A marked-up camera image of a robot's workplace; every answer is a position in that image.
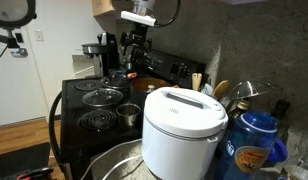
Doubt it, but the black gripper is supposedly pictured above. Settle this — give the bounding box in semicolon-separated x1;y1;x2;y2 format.
120;22;152;59

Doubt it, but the glass pot lid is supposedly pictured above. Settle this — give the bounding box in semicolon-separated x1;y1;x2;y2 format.
82;88;123;107

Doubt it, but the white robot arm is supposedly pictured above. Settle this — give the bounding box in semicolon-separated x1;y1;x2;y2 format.
120;0;156;59

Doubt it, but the black coffee maker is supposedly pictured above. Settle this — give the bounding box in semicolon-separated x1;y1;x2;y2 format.
82;32;119;77

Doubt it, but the small covered saucepan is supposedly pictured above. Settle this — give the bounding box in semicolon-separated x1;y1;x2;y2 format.
100;70;130;91

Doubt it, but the silver metal cup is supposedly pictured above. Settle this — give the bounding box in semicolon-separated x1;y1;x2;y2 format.
116;103;141;129

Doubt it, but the black electric stove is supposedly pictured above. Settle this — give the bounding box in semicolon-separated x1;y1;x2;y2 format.
59;50;206;180

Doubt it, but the wooden spoon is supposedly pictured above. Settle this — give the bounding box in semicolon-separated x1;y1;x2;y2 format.
213;80;229;99

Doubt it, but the white rice cooker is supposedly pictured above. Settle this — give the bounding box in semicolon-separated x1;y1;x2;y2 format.
142;87;228;180

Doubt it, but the dark glass bottle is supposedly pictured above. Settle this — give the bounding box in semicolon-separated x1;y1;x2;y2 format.
228;100;250;125

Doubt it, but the blue nalgene bottle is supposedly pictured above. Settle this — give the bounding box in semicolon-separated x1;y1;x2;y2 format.
214;110;288;180

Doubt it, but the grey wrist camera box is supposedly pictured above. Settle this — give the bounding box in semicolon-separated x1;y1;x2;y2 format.
121;11;156;27

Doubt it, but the black cable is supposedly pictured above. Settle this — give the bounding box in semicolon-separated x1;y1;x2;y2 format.
155;0;182;28

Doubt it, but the camera on stand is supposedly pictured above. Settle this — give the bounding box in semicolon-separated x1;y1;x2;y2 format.
0;0;37;58

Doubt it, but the white power cord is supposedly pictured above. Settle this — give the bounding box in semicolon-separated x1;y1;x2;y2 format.
79;138;145;180

